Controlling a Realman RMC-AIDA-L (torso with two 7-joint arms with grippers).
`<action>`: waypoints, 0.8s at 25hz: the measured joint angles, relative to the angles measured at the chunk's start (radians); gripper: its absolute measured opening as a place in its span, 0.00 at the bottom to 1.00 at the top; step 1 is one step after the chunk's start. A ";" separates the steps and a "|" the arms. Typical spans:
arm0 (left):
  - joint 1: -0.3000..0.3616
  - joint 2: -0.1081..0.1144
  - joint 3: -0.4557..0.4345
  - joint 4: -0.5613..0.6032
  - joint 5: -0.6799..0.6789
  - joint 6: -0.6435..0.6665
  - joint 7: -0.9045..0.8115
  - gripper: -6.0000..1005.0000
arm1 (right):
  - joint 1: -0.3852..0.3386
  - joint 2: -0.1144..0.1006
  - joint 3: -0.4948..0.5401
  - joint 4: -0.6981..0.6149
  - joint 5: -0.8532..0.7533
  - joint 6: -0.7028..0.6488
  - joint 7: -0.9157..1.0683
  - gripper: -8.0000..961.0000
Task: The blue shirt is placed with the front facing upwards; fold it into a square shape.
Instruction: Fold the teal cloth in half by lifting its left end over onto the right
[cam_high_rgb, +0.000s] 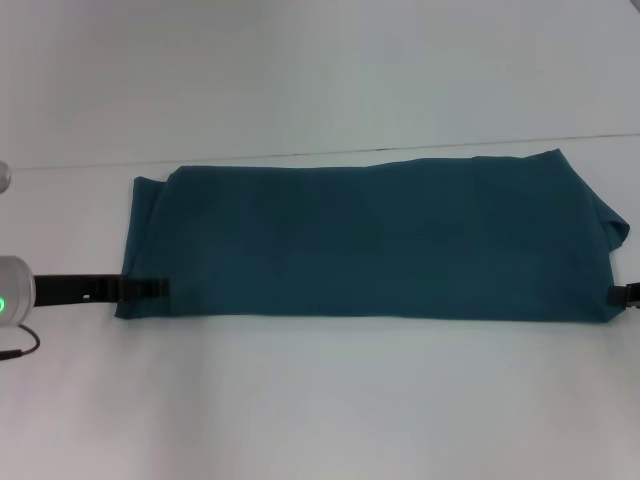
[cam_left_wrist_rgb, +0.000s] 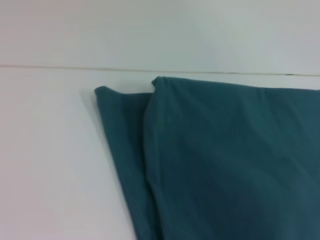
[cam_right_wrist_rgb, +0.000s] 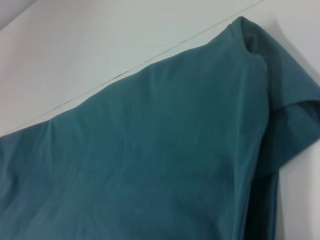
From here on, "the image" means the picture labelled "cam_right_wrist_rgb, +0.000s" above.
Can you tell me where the teal t-shirt with FREE print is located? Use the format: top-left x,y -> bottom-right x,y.
0,15 -> 320,240

